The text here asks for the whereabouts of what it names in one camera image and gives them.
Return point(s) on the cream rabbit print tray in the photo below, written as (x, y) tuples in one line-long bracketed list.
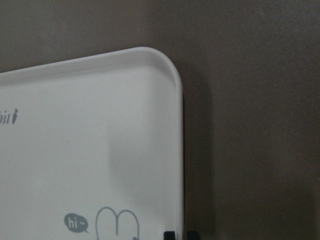
[(92, 149)]

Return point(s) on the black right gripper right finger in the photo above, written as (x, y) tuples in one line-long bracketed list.
[(192, 235)]

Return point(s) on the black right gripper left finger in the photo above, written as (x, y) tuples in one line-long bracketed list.
[(169, 235)]

